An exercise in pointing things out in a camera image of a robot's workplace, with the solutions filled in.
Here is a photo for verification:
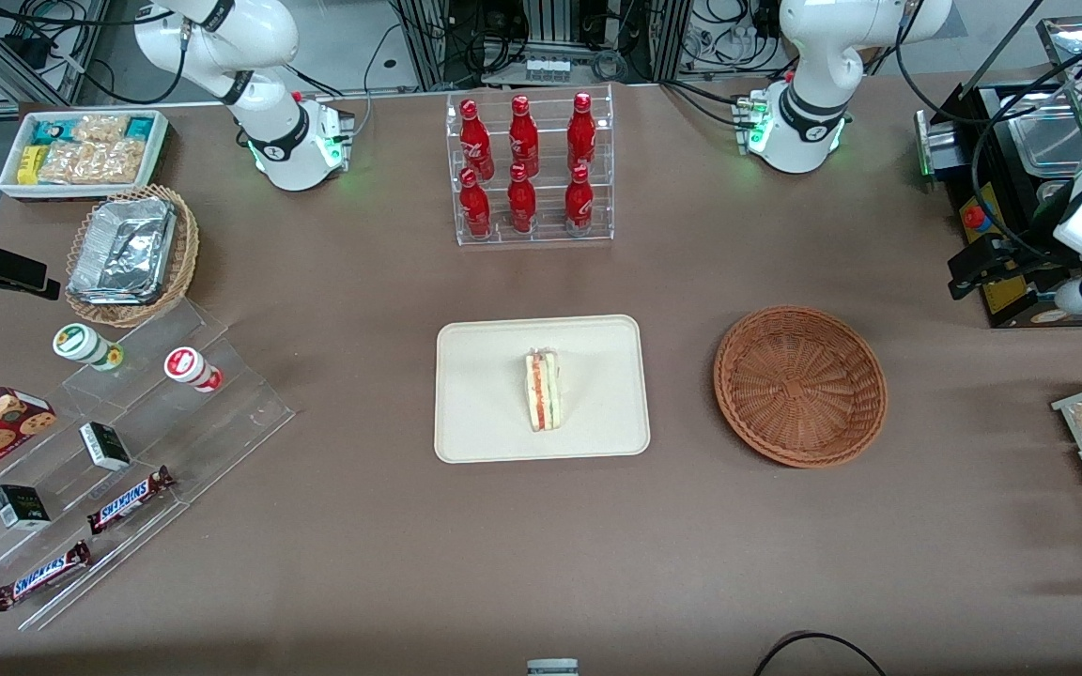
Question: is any triangle sandwich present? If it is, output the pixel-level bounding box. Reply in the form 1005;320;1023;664
525;348;563;433

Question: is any silver foil tray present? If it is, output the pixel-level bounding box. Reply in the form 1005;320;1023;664
67;195;178;306

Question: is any light wicker basket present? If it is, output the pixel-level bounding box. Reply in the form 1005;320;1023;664
64;183;201;329

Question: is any brown wicker basket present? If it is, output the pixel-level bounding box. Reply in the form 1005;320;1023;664
713;305;888;469

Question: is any cream plastic tray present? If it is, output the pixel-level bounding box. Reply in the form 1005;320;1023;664
434;315;652;465

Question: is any green lid white bottle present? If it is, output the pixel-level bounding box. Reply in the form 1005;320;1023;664
53;323;125;372

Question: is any white rectangular snack bin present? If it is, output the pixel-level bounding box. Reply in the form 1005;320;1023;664
0;109;171;203

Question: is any steel food pan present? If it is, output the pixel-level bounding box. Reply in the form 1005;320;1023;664
1011;101;1082;179

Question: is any black food warmer appliance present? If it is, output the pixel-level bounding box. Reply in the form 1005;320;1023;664
914;14;1082;330

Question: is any large clear granola bag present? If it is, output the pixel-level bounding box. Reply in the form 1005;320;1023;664
39;139;149;186

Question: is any small clear granola bag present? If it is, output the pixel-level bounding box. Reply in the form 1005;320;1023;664
71;114;131;144

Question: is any red lid white bottle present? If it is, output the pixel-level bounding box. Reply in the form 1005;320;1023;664
163;346;224;393

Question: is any small black green box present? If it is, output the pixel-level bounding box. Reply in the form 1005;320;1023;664
0;484;52;531
79;422;132;472

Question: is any Snickers chocolate bar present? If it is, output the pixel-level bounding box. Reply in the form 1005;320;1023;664
0;541;93;612
86;466;176;535

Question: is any clear acrylic stepped display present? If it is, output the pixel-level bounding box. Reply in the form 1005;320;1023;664
0;299;296;632

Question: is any red cola bottle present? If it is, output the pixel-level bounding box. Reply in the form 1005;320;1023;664
508;95;540;177
566;91;597;173
458;99;495;181
506;163;538;236
458;168;493;240
564;164;595;236

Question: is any clear acrylic bottle rack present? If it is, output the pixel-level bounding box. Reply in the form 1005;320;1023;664
445;84;615;247

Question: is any background equipment rack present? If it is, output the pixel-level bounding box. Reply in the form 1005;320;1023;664
391;0;786;90

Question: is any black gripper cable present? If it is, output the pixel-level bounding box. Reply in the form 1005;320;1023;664
971;47;1082;262

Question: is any black cable loop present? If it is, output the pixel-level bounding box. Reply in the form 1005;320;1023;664
752;631;888;676

